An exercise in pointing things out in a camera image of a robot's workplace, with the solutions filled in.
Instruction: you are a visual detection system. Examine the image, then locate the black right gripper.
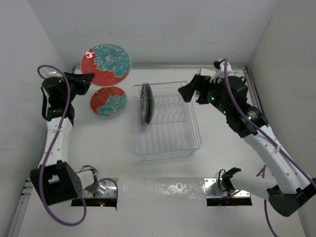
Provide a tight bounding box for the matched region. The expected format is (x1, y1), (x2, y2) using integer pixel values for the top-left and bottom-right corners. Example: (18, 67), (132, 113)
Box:
(178, 74), (231, 116)

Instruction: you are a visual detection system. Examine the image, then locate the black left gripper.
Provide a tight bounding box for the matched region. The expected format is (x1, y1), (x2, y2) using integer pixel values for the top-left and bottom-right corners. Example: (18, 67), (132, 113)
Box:
(61, 72), (95, 103)

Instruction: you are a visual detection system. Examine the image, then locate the square grey plate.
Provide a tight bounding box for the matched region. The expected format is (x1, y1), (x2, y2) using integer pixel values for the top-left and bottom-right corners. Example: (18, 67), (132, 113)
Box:
(200, 67), (225, 82)

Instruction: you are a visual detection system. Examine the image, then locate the red floral round plate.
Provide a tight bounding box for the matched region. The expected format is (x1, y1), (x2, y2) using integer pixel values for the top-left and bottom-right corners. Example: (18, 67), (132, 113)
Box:
(90, 86), (127, 118)

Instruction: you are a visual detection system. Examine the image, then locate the white round plate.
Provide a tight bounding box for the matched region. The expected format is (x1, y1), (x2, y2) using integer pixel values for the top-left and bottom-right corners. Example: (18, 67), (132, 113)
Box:
(80, 43), (132, 87)

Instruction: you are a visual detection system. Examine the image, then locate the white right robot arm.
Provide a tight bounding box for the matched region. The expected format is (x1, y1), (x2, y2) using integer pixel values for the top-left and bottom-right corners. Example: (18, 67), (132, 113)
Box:
(178, 74), (316, 217)

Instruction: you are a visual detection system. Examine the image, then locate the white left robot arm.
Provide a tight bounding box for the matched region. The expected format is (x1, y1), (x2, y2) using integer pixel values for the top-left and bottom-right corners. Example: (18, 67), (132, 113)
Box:
(30, 73), (95, 205)

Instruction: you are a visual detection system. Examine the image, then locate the black white speckled plate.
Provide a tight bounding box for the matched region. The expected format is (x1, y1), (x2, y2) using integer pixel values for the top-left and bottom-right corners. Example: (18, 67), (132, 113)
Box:
(140, 83), (147, 125)

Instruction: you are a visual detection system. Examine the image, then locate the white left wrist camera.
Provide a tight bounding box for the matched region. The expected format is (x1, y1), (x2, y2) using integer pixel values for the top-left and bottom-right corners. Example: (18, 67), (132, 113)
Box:
(47, 70), (62, 78)

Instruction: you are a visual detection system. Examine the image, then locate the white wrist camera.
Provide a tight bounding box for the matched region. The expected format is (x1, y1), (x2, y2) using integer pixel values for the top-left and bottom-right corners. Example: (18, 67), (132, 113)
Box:
(212, 59), (233, 79)
(47, 70), (62, 78)

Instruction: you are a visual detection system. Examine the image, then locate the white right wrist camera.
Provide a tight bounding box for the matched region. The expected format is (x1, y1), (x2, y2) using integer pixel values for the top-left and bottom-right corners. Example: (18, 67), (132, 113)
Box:
(212, 59), (233, 79)

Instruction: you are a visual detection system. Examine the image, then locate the white wire dish rack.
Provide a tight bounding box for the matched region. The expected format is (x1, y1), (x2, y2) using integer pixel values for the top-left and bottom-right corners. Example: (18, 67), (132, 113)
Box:
(132, 81), (202, 162)

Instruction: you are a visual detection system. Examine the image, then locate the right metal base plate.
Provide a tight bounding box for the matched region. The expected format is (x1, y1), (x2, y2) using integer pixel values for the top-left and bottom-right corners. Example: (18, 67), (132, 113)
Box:
(204, 178), (251, 198)

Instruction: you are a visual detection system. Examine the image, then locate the metal base plate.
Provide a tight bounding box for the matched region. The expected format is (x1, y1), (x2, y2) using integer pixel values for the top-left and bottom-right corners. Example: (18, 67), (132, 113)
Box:
(204, 178), (251, 198)
(82, 178), (119, 199)

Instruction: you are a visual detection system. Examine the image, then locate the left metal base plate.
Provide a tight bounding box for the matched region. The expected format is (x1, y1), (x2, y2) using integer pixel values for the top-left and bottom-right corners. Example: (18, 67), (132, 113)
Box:
(82, 178), (119, 199)

